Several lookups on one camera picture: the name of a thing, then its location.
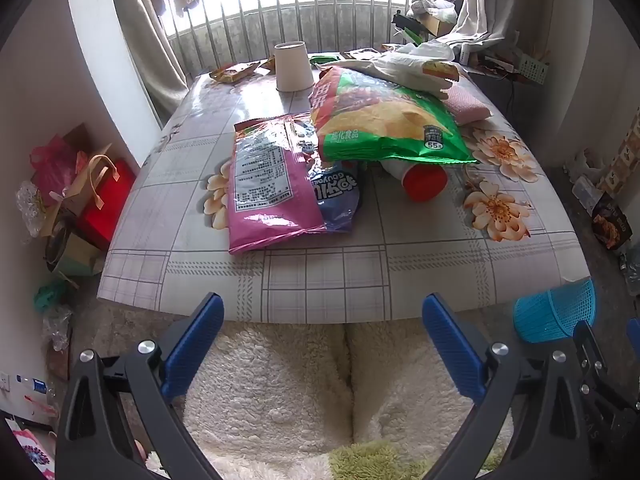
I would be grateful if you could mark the dark cabinet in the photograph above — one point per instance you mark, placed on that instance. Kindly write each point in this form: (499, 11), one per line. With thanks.
(505, 110)

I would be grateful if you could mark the small yellow snack packet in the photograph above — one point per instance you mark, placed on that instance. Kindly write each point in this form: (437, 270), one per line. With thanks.
(267, 65)

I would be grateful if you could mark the white paper cup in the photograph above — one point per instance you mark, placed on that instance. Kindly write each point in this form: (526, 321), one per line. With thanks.
(292, 67)

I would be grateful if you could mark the cardboard box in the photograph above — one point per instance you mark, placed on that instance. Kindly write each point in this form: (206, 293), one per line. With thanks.
(437, 25)

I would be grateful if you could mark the green potato chips bag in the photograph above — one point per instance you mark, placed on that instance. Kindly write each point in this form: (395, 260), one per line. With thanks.
(380, 125)

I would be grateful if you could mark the pile of clothes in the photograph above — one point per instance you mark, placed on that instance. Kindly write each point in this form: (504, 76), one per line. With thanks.
(432, 2)

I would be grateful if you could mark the brown paper bag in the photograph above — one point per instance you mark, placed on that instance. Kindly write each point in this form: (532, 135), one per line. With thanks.
(82, 180)

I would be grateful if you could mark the green foil packet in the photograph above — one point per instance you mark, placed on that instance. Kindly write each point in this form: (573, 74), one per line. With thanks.
(324, 59)

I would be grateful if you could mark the red gift bag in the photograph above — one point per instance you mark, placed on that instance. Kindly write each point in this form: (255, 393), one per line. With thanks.
(107, 210)

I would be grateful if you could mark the dark printed snack box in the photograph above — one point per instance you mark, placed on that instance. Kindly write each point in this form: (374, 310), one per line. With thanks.
(612, 222)

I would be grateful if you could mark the mint paper bag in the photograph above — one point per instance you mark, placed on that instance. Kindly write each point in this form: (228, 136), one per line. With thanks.
(75, 257)

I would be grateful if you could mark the blue plastic basket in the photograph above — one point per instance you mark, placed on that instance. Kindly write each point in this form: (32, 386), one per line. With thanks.
(550, 310)

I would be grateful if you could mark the metal balcony railing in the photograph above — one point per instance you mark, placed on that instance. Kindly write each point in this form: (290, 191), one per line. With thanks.
(250, 25)

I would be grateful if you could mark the pink cloth pouch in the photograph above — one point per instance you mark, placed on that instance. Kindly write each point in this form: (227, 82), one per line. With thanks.
(465, 105)

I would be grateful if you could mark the white plastic bag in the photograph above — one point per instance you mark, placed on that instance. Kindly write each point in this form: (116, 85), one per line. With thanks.
(395, 67)

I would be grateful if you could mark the white fleece pants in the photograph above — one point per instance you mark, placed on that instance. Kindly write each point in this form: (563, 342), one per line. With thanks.
(280, 390)

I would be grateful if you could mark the crumpled clear plastic bag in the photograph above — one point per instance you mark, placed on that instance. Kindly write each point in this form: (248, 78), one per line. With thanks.
(57, 327)

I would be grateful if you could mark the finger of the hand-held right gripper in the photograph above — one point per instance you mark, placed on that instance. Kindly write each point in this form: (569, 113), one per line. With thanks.
(634, 337)
(591, 347)

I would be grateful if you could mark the clear plastic container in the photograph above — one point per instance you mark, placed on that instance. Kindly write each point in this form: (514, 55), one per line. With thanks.
(590, 190)

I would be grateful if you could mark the yellow snack bag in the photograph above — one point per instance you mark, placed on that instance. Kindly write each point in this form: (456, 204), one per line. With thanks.
(440, 70)

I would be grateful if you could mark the floral printed bag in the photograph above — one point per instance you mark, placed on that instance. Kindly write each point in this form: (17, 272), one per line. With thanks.
(32, 455)

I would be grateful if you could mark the white bottle with red cap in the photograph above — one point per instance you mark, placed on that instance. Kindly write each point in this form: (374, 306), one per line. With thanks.
(422, 182)

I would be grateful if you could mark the beige curtain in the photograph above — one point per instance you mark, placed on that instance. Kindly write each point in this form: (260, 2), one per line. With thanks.
(487, 5)
(145, 35)

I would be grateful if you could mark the pink snack bag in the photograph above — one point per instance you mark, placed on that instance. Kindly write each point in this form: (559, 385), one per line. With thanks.
(270, 210)

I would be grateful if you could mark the orange snack packet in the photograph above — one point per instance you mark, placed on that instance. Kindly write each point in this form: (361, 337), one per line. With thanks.
(232, 72)

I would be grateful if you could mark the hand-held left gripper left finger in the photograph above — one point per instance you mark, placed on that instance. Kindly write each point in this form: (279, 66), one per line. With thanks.
(197, 340)

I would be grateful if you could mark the green plastic bag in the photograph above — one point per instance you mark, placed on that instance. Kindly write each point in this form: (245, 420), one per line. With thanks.
(50, 295)

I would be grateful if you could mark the blue snack bag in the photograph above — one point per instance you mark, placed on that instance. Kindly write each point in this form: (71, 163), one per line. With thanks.
(336, 200)

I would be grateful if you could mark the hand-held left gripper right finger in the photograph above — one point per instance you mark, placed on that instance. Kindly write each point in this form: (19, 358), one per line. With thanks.
(450, 345)

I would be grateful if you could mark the pink plastic bag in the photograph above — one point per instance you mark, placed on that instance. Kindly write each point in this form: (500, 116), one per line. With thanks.
(50, 165)

